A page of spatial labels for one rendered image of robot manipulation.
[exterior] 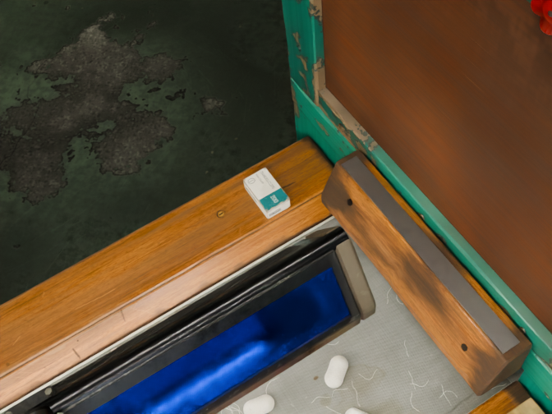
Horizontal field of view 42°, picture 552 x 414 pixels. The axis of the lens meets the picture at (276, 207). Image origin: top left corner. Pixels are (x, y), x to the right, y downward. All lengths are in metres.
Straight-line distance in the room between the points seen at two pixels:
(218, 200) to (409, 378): 0.33
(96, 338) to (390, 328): 0.35
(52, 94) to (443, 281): 1.66
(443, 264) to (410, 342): 0.13
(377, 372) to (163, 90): 1.44
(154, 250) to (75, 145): 1.19
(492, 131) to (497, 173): 0.05
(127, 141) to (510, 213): 1.50
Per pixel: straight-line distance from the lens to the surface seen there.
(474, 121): 0.66
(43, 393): 0.51
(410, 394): 0.86
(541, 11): 0.48
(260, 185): 0.94
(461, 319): 0.78
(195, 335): 0.49
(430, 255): 0.79
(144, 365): 0.49
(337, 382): 0.84
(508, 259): 0.74
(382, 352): 0.87
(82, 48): 2.36
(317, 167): 0.97
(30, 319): 0.94
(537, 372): 0.81
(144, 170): 1.99
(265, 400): 0.84
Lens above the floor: 1.55
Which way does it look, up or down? 57 degrees down
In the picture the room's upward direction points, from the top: 10 degrees counter-clockwise
